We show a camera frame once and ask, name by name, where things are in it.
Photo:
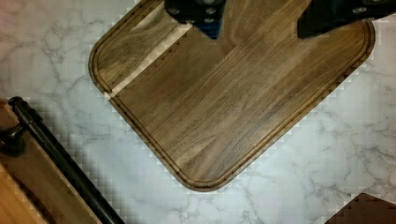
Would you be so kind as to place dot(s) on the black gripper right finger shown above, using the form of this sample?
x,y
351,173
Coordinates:
x,y
323,16

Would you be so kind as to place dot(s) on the walnut wood cutting board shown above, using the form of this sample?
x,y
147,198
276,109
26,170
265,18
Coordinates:
x,y
207,108

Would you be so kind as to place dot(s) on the black drawer handle bar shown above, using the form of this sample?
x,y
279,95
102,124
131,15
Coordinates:
x,y
13,145

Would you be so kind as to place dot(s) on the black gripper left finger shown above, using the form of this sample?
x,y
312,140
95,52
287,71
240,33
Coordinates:
x,y
205,15

